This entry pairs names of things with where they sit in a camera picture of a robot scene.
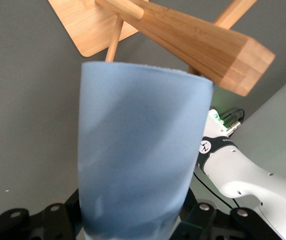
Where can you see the light blue cup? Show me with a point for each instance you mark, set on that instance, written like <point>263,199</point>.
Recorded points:
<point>137,150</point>

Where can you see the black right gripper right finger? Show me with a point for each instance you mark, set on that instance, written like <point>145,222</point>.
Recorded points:
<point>220,225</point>

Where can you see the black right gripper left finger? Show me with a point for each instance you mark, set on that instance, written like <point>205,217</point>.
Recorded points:
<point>52,222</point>

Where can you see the wooden mug tree stand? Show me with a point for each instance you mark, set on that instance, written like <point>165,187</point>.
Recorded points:
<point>195,37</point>

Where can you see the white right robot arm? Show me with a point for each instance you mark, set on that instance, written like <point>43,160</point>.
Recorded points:
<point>235,170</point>

